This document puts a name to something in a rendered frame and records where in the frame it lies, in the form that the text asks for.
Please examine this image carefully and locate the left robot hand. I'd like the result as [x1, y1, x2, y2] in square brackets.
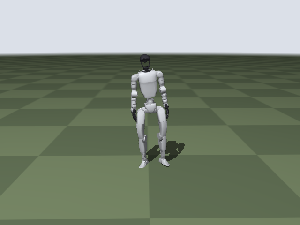
[164, 104, 169, 119]

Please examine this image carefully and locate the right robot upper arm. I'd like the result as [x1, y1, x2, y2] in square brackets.
[131, 74, 138, 97]

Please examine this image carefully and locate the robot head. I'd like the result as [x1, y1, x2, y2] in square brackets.
[140, 54, 150, 73]

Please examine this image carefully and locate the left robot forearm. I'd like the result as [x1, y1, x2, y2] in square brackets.
[161, 92, 168, 106]

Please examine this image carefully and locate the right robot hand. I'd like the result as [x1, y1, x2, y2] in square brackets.
[131, 109, 136, 121]

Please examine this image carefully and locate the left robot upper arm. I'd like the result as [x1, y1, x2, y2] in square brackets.
[155, 71, 166, 93]

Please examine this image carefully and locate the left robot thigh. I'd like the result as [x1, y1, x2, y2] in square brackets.
[156, 106, 167, 140]

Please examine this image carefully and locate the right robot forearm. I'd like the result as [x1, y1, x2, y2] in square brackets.
[131, 92, 137, 112]

